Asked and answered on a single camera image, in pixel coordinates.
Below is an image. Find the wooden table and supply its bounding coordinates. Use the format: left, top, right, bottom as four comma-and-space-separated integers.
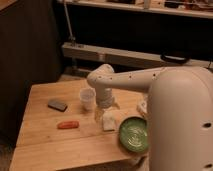
9, 78, 150, 171

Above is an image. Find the orange carrot toy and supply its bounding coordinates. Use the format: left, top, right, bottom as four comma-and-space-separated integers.
57, 121, 79, 129

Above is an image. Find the green ceramic bowl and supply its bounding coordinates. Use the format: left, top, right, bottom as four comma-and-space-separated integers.
118, 116, 148, 153

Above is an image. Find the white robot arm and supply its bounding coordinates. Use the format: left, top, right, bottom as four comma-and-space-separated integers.
87, 64, 213, 171

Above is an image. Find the metal pole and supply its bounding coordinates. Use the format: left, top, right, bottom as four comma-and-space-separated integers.
63, 0, 75, 46

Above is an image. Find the grey rectangular block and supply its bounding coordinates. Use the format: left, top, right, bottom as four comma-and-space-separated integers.
48, 99, 67, 112

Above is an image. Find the white tube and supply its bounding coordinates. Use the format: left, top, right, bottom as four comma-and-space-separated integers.
136, 100, 147, 117

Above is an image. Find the grey metal shelf beam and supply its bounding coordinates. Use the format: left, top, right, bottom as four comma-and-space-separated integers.
61, 42, 213, 70

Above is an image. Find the black handle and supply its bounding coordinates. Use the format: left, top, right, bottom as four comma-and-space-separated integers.
160, 54, 190, 64

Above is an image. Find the upper wooden shelf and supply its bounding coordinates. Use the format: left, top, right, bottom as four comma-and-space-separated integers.
57, 0, 213, 19

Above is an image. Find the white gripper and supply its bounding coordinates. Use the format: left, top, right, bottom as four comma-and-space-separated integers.
96, 96, 120, 122

